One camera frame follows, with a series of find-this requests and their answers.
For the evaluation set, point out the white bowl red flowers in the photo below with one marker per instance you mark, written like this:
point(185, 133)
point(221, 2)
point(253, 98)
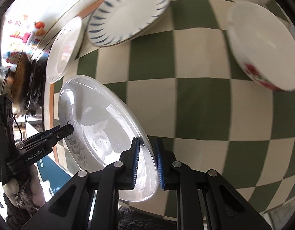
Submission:
point(262, 46)

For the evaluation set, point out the black stove top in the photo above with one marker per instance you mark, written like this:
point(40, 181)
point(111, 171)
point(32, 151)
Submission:
point(35, 95)

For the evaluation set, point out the steel cooking pot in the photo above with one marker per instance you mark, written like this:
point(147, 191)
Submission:
point(8, 81)

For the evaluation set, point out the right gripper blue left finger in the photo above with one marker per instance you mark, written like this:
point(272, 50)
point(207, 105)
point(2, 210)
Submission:
point(130, 159)

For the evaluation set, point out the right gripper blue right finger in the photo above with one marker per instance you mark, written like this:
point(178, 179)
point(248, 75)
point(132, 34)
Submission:
point(168, 178)

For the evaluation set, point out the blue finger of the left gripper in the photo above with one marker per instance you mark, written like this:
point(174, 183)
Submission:
point(50, 141)
point(53, 131)

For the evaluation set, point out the left hand on gripper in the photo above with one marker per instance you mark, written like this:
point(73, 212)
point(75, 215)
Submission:
point(26, 192)

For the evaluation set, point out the white plate grey flowers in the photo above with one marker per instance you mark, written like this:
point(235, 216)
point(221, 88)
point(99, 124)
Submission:
point(104, 127)

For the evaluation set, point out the green white checkered mat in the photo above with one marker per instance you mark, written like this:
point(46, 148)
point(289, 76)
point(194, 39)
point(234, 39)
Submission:
point(183, 84)

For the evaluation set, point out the black frying pan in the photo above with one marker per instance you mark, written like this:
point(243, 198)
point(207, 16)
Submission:
point(21, 79)

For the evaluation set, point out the white plate blue stripes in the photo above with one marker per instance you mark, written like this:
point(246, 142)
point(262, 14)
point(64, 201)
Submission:
point(116, 21)

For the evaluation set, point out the colourful condiment items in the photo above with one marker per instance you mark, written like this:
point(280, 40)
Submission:
point(20, 34)

